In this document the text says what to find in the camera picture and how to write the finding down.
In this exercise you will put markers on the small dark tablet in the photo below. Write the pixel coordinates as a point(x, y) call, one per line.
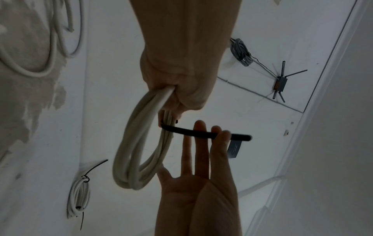
point(234, 149)

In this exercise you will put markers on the white wall conduit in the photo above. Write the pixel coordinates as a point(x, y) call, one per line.
point(259, 185)

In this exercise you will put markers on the small white wall box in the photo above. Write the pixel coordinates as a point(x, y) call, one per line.
point(286, 133)

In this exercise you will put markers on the person's right hand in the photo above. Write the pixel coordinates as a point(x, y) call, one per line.
point(201, 202)

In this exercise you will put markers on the person's left hand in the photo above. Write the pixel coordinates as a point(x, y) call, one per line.
point(186, 57)

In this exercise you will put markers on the black router with antennas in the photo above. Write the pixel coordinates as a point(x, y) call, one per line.
point(280, 83)

